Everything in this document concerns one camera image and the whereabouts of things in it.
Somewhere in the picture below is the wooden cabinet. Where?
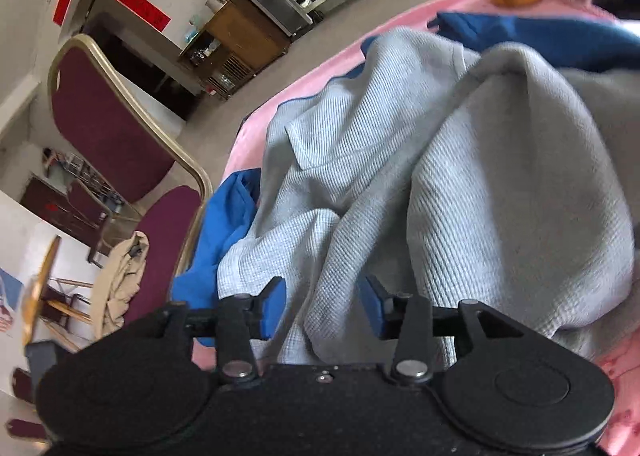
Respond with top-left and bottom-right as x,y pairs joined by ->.
179,0 -> 292,99

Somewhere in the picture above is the round wooden table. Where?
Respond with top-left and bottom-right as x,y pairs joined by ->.
20,235 -> 62,348

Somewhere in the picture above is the grey waffle-knit garment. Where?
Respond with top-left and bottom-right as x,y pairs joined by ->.
216,27 -> 640,367

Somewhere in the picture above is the blue garment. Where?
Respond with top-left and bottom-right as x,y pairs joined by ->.
172,10 -> 640,341

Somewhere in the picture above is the wall poster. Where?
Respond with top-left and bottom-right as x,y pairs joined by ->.
0,268 -> 25,334

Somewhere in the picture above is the beige jacket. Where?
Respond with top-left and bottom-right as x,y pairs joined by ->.
91,231 -> 151,339

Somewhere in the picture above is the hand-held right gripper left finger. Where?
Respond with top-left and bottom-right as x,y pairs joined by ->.
160,277 -> 288,384

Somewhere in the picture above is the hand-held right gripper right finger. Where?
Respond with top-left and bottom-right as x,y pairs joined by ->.
357,275 -> 526,384

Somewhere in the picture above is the maroon banquet chair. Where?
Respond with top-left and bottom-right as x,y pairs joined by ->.
47,33 -> 213,331

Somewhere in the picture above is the pink embroidered blanket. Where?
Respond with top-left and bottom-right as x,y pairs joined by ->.
192,0 -> 640,456

